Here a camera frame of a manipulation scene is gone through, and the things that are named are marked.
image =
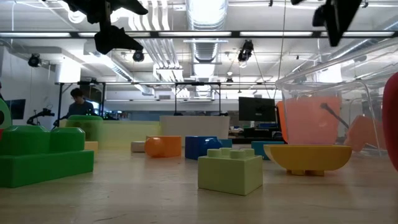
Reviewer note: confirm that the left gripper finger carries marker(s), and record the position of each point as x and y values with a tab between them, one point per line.
113	40
99	9

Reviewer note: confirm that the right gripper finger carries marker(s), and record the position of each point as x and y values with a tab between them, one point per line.
318	17
339	18

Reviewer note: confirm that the green foam die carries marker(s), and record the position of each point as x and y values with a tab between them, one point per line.
84	127
4	109

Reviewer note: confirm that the yellow-orange square brick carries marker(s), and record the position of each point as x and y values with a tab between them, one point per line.
92	147

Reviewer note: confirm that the orange peg block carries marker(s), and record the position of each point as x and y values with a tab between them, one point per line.
363	133
163	146

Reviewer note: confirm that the red foam die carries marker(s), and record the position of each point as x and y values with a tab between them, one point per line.
391	124

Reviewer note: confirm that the blue peg block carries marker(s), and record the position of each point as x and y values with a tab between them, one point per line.
199	147

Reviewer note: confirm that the orange-yellow brick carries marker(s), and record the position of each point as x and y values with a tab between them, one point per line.
308	158

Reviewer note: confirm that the teal square brick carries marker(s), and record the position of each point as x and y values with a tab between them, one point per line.
227	143
258	149

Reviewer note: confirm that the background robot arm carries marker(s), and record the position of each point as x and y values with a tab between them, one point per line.
40	113

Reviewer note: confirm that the black ceiling spotlight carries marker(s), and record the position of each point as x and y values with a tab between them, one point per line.
34	60
246	49
138	56

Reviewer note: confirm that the clear plastic bin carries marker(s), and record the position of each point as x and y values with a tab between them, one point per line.
342	90

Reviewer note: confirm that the person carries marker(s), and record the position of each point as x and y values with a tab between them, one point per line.
80	107

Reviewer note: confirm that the yellow translucent plastic bin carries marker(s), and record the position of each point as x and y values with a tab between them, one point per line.
130	133

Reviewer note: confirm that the orange plastic bucket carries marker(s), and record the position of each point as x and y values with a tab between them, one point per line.
308	121

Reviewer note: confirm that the black computer monitor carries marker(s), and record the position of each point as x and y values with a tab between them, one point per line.
256	109

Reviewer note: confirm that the white plastic bin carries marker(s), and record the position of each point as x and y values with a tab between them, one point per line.
194	130

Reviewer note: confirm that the green stepped brick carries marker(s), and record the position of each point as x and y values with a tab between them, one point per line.
46	168

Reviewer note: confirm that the light green square brick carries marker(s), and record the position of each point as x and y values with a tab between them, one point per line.
230	174

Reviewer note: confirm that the background rig frame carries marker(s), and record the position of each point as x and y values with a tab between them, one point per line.
59	99
197	83

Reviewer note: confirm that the silver ventilation duct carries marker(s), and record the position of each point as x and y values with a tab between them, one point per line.
205	49

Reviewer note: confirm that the dark wall screen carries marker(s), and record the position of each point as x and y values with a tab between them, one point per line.
15	109

